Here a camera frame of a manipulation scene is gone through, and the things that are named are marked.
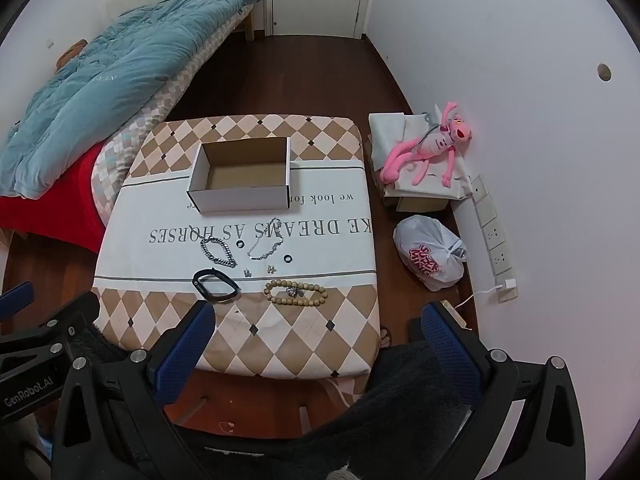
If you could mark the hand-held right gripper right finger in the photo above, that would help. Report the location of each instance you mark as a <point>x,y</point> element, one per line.
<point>450,350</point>

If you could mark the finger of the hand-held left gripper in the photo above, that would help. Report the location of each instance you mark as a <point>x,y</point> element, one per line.
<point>70,312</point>
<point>15,299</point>

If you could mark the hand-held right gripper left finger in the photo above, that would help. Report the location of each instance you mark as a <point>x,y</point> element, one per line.
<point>185,350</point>

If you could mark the black wristband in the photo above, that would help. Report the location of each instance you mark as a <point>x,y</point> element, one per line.
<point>235,292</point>

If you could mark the white cardboard box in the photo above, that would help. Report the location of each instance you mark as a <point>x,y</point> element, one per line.
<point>240,180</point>

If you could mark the black fuzzy clothing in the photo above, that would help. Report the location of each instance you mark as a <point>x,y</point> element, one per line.
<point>400,400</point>

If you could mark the white plastic bag red print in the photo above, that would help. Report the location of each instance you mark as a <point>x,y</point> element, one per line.
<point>425,255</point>

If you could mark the red blanket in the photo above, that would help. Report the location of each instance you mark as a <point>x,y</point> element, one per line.
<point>60,200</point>

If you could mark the brown cardboard box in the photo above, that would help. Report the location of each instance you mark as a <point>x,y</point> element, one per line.
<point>420,204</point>

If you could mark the diamond pattern printed tablecloth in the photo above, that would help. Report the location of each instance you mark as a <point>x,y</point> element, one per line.
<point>310,240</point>

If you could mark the pink plush toy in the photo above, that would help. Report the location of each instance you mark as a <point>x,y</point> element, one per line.
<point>435,145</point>

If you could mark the light blue quilt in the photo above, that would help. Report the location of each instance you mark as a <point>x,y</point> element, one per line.
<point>110,90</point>

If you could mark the checkered bed sheet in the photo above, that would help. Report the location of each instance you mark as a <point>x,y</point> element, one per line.
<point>160,105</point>

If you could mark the brown wooden headboard piece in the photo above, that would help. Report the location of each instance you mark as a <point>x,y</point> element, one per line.
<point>70,52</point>

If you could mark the wooden bed leg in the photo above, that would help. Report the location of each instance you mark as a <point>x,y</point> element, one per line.
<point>249,25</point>

